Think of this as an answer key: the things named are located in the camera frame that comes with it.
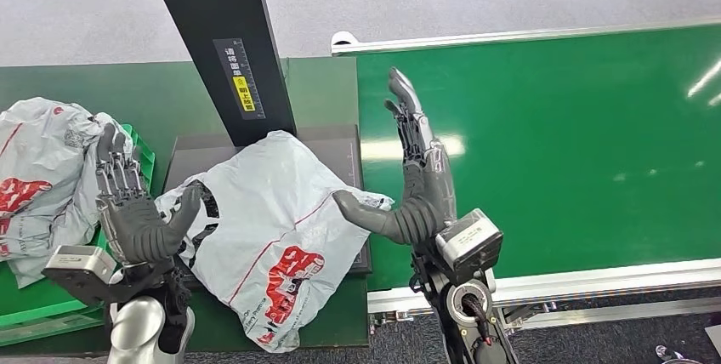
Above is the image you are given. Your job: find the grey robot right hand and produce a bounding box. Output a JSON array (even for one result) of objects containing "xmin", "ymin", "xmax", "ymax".
[{"xmin": 332, "ymin": 66, "xmax": 458, "ymax": 247}]

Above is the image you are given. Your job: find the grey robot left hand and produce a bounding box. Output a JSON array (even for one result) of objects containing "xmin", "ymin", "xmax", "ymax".
[{"xmin": 94, "ymin": 122, "xmax": 202, "ymax": 266}]

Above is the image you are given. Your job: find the white plastic package red print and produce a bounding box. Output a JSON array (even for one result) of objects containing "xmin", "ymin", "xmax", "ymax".
[{"xmin": 155, "ymin": 130, "xmax": 395, "ymax": 355}]

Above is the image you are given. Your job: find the grey weighing platform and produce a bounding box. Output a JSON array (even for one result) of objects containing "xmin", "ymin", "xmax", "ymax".
[{"xmin": 162, "ymin": 123, "xmax": 374, "ymax": 276}]

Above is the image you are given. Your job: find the grey plastic package red print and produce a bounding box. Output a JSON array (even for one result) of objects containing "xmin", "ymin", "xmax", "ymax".
[{"xmin": 0, "ymin": 96, "xmax": 135, "ymax": 289}]

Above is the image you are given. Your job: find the green plastic basket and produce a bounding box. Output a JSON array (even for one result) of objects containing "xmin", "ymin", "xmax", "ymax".
[{"xmin": 0, "ymin": 122, "xmax": 157, "ymax": 347}]

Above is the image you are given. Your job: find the black weighing device column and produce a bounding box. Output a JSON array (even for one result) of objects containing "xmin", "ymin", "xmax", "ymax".
[{"xmin": 141, "ymin": 0, "xmax": 298, "ymax": 149}]

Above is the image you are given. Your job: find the green conveyor belt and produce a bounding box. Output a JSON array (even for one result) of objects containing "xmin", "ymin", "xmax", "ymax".
[{"xmin": 355, "ymin": 24, "xmax": 721, "ymax": 293}]

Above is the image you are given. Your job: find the ruler sticker with yellow label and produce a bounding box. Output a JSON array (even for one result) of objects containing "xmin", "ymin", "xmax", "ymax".
[{"xmin": 213, "ymin": 37, "xmax": 267, "ymax": 122}]

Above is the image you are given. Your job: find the silver floor fixture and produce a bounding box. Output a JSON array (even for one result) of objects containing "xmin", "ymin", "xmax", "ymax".
[{"xmin": 655, "ymin": 344, "xmax": 705, "ymax": 364}]

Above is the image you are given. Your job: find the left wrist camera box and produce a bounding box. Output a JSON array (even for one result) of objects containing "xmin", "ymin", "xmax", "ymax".
[{"xmin": 42, "ymin": 244, "xmax": 119, "ymax": 306}]

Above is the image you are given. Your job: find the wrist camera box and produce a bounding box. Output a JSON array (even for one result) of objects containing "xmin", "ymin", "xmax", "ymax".
[
  {"xmin": 42, "ymin": 244, "xmax": 119, "ymax": 306},
  {"xmin": 434, "ymin": 208, "xmax": 505, "ymax": 287}
]

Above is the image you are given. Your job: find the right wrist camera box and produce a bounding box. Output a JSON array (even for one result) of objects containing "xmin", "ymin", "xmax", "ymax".
[{"xmin": 434, "ymin": 208, "xmax": 505, "ymax": 287}]

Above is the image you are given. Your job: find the aluminium conveyor frame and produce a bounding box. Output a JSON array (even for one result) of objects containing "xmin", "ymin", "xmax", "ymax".
[{"xmin": 330, "ymin": 14, "xmax": 721, "ymax": 335}]

